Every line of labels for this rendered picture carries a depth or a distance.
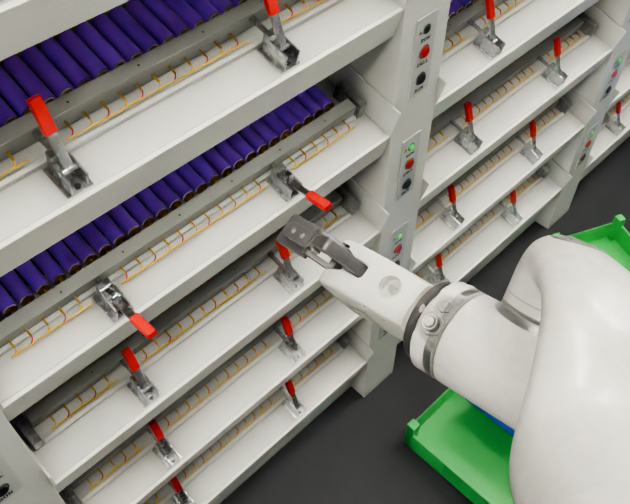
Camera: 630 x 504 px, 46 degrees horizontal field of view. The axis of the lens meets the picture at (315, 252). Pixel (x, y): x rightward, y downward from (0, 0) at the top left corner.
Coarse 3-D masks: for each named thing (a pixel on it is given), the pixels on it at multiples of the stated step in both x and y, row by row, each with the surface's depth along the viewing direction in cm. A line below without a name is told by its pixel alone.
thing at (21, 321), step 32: (320, 128) 99; (352, 128) 102; (256, 160) 95; (224, 192) 92; (256, 192) 94; (160, 224) 88; (192, 224) 90; (128, 256) 85; (160, 256) 88; (64, 288) 82; (32, 320) 80; (64, 320) 82
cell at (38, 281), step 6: (24, 264) 83; (30, 264) 83; (18, 270) 83; (24, 270) 82; (30, 270) 83; (36, 270) 83; (24, 276) 83; (30, 276) 82; (36, 276) 82; (42, 276) 83; (30, 282) 82; (36, 282) 82; (42, 282) 82; (48, 282) 83; (36, 288) 82
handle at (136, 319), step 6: (114, 300) 82; (120, 300) 83; (120, 306) 82; (126, 306) 82; (126, 312) 81; (132, 312) 81; (132, 318) 80; (138, 318) 80; (132, 324) 81; (138, 324) 80; (144, 324) 80; (150, 324) 80; (144, 330) 79; (150, 330) 79; (150, 336) 79
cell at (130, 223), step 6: (120, 204) 89; (114, 210) 88; (120, 210) 88; (114, 216) 88; (120, 216) 88; (126, 216) 88; (120, 222) 88; (126, 222) 88; (132, 222) 88; (126, 228) 88; (132, 228) 88
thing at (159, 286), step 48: (336, 96) 105; (336, 144) 101; (384, 144) 105; (192, 240) 90; (240, 240) 92; (144, 288) 86; (192, 288) 91; (48, 336) 81; (96, 336) 82; (0, 384) 78; (48, 384) 81
